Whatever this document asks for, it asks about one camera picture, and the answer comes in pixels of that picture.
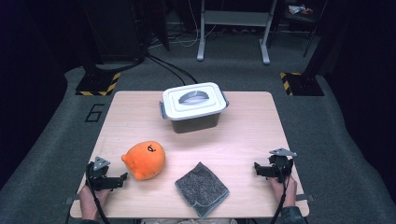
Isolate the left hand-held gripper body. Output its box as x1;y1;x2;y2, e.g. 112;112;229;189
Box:
85;156;110;191

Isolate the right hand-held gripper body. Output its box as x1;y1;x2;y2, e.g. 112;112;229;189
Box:
268;147;298;184

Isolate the orange plush toy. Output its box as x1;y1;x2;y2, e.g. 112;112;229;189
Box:
120;140;166;181

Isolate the grey cloth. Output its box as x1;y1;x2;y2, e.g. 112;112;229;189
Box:
174;161;231;219

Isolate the brown transparent storage box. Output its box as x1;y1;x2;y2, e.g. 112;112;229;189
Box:
159;92;231;134

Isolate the white box lid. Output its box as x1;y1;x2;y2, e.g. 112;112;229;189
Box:
162;81;228;121

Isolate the person's left hand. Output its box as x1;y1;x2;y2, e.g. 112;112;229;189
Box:
78;185;111;208

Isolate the person's right hand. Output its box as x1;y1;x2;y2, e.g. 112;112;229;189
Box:
269;175;298;201

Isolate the grey tape strip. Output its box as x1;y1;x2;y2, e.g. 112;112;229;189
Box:
64;194;82;205
295;193;315;203

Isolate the black base with striped edge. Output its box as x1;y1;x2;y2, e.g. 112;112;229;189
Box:
279;72;325;97
75;70;121;97

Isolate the dark curtain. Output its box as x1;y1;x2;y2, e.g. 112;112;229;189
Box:
0;0;68;189
323;0;396;188

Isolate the black chair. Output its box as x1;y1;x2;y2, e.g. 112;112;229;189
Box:
269;0;328;59

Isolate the black cabinet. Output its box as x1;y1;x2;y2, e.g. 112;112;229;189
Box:
83;0;148;63

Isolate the white metal stand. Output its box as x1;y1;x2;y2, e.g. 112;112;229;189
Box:
196;0;279;65

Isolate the white and orange object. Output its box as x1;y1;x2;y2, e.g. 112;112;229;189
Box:
289;4;314;16

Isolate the left hand-held gripper cable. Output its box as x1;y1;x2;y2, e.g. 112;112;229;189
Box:
85;162;111;224

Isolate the hand-held gripper cable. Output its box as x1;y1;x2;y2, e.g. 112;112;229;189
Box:
270;167;289;224
85;162;111;224

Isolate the right hand-held gripper cable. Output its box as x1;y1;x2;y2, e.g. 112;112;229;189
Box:
270;167;289;224

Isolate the black floor cable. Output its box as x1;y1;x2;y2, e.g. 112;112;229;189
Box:
148;57;187;86
146;52;200;85

